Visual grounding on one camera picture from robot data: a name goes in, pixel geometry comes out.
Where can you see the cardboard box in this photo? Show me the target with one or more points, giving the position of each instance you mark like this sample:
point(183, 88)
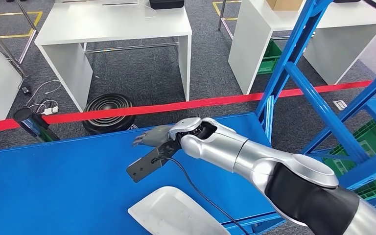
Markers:
point(285, 4)

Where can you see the black ribbed round base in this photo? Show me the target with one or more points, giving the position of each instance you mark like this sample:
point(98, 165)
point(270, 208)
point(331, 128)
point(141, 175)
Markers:
point(108, 110)

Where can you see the floor socket plate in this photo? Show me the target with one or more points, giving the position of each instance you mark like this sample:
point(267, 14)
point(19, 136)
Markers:
point(340, 104)

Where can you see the metal tube frame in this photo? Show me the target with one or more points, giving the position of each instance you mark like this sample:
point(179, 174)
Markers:
point(0, 42)

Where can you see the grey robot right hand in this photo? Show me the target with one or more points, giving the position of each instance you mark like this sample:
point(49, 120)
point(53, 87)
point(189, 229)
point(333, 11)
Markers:
point(155, 136)

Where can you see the white curved plastic part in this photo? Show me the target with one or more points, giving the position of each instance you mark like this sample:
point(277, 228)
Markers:
point(175, 214)

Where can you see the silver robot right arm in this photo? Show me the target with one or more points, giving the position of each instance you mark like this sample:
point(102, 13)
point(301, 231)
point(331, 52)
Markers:
point(256, 159)

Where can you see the black barrier post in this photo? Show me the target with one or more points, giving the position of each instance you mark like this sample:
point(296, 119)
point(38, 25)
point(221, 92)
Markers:
point(32, 125)

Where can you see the yellow floor tape outline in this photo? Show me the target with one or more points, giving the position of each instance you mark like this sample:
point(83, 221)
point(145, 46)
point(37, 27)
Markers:
point(217, 8)

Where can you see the black case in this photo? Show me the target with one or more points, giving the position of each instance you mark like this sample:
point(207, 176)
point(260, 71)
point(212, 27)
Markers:
point(167, 4)

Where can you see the red barrier belt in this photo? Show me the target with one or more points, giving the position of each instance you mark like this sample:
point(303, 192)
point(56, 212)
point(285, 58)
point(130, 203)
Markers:
point(175, 106)

